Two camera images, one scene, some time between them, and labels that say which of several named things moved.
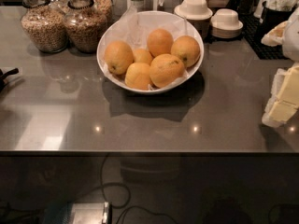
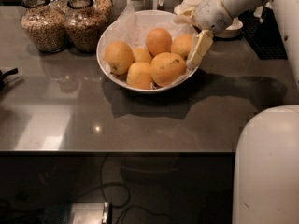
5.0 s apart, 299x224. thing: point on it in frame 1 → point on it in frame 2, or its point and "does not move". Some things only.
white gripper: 291,40 → 212,13
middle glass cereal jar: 85,25 does not move
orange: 137,76 does not move
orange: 187,49 does not move
